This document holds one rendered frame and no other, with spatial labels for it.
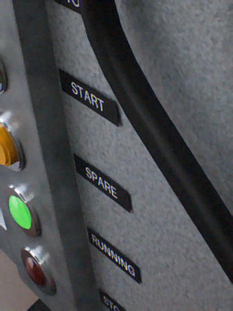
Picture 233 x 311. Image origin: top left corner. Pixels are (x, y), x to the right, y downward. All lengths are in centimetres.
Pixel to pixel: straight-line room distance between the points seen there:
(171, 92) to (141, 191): 7
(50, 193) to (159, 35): 15
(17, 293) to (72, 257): 187
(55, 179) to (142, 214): 6
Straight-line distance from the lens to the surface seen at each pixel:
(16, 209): 45
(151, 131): 29
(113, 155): 37
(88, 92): 36
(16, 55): 37
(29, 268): 49
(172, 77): 30
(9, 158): 42
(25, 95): 38
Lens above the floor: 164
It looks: 37 degrees down
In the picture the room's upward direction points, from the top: 8 degrees counter-clockwise
